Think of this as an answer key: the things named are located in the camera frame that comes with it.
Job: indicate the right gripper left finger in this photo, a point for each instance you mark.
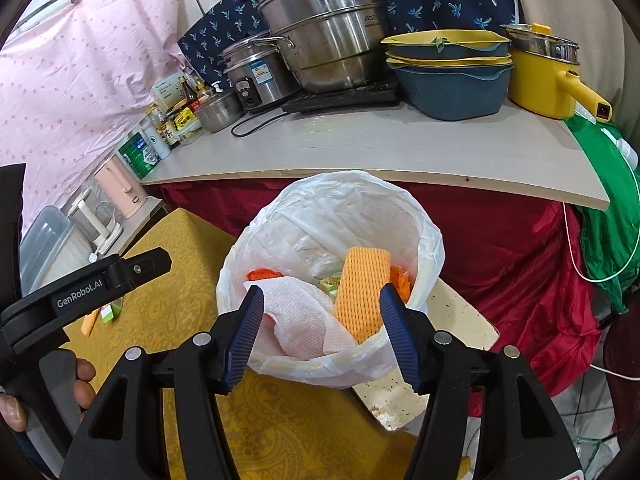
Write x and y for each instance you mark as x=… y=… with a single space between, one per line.
x=123 y=434

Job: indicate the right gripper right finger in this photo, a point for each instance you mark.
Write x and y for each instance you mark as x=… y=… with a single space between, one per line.
x=522 y=435

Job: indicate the green toothpaste box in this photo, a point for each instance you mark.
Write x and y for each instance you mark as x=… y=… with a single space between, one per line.
x=110 y=312

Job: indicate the orange plastic bag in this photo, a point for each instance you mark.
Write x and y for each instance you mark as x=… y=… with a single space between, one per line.
x=399 y=277

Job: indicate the white paper towel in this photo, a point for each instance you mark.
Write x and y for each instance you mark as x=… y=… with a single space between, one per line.
x=301 y=318

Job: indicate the orange foam net sleeve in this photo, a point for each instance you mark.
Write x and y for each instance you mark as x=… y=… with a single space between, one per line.
x=357 y=305

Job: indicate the green yellow snack wrapper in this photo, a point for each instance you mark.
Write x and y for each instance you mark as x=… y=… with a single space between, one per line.
x=331 y=284

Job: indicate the white lined trash bin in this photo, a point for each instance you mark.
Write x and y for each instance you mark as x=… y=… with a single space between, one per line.
x=306 y=232

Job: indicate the person's left hand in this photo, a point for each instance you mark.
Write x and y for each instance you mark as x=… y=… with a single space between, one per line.
x=14 y=414

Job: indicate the white box grey lid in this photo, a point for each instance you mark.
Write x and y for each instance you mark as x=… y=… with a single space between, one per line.
x=53 y=247

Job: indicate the glass white electric kettle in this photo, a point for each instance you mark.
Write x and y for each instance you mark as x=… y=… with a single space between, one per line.
x=102 y=234

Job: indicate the red velvet skirt cloth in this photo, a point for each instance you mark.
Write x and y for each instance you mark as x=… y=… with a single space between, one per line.
x=513 y=257

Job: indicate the pink electric kettle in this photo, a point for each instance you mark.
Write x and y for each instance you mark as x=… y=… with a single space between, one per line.
x=121 y=186

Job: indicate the green cloth bag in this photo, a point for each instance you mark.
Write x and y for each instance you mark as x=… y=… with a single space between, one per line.
x=609 y=239

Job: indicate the green white can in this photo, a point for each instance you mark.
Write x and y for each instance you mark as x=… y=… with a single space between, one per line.
x=138 y=154

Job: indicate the white bottle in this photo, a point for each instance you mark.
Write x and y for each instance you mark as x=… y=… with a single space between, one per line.
x=158 y=144

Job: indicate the pink dotted curtain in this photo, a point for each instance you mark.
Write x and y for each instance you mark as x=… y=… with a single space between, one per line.
x=74 y=85

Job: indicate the white paper carton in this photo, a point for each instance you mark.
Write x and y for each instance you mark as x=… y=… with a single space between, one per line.
x=168 y=92

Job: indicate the dark soy sauce bottle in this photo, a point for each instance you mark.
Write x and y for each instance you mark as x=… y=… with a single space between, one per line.
x=189 y=92

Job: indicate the small stainless pot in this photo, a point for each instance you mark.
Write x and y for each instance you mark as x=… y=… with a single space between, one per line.
x=220 y=111

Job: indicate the stainless rice cooker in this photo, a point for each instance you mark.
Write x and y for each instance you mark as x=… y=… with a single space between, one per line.
x=258 y=73

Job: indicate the stacked blue yellow basins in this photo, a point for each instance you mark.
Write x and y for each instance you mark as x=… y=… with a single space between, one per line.
x=451 y=74

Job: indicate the black induction cooktop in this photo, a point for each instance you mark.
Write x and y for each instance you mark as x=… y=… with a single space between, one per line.
x=383 y=94

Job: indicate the navy floral cloth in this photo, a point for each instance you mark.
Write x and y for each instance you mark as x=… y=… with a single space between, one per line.
x=230 y=21

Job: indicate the large stainless steamer pot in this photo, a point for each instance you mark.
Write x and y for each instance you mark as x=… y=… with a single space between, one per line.
x=328 y=45

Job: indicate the yellow saucepan with handle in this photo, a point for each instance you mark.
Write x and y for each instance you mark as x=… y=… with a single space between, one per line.
x=545 y=78

